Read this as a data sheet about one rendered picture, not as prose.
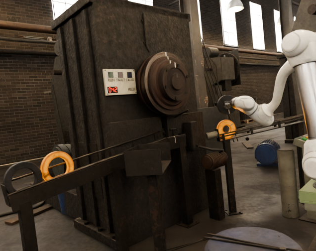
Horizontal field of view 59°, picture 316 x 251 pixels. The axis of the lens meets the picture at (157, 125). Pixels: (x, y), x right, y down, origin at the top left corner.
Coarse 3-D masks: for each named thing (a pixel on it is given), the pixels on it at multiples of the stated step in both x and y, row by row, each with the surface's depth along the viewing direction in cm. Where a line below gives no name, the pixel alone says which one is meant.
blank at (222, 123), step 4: (224, 120) 232; (228, 120) 233; (220, 124) 232; (224, 124) 232; (228, 124) 233; (232, 124) 233; (216, 128) 234; (220, 128) 232; (232, 128) 233; (220, 132) 232; (224, 132) 233; (232, 132) 233; (228, 136) 233
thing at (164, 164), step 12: (144, 144) 177; (156, 144) 175; (168, 144) 173; (132, 156) 152; (144, 156) 150; (156, 156) 148; (168, 156) 174; (132, 168) 152; (144, 168) 151; (156, 168) 149; (156, 180) 163; (156, 192) 163; (156, 204) 164; (156, 216) 164; (156, 228) 165; (156, 240) 165
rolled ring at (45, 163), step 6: (48, 156) 154; (54, 156) 156; (60, 156) 158; (66, 156) 161; (42, 162) 153; (48, 162) 153; (66, 162) 163; (72, 162) 163; (42, 168) 151; (72, 168) 163; (42, 174) 152; (48, 174) 153
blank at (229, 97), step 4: (224, 96) 223; (228, 96) 224; (220, 100) 223; (224, 100) 224; (228, 100) 224; (220, 104) 224; (220, 108) 224; (224, 108) 224; (228, 108) 227; (232, 108) 225; (220, 112) 226; (224, 112) 224; (228, 112) 225; (232, 112) 225
